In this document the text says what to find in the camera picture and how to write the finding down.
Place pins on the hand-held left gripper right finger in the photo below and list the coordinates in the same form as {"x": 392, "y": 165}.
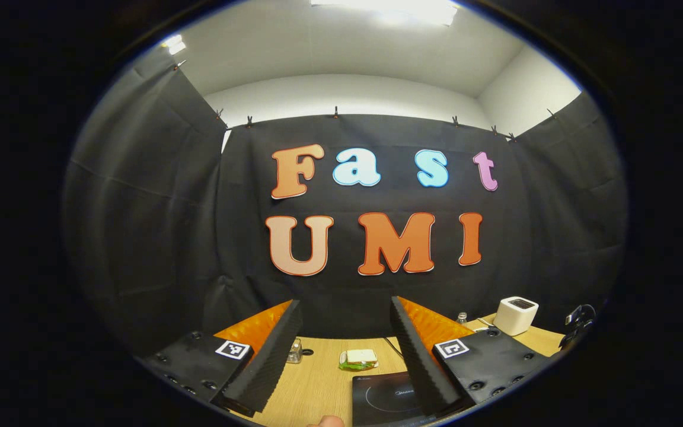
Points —
{"x": 421, "y": 367}

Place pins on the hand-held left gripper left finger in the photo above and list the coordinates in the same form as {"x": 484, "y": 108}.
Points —
{"x": 270, "y": 367}

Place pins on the black induction cooktop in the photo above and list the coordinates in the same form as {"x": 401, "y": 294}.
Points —
{"x": 383, "y": 400}

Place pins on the small clear glass container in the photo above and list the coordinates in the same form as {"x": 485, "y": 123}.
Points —
{"x": 295, "y": 353}

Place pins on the sandwich on green plate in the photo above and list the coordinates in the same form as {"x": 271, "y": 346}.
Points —
{"x": 359, "y": 357}

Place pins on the white toaster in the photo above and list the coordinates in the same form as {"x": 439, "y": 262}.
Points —
{"x": 513, "y": 319}

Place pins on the row of black cloth clips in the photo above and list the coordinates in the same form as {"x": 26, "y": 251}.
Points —
{"x": 335, "y": 112}

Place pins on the small ceiling light panel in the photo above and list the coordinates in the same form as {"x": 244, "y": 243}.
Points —
{"x": 174, "y": 44}

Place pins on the large ceiling light panel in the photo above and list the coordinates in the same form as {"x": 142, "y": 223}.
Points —
{"x": 389, "y": 9}

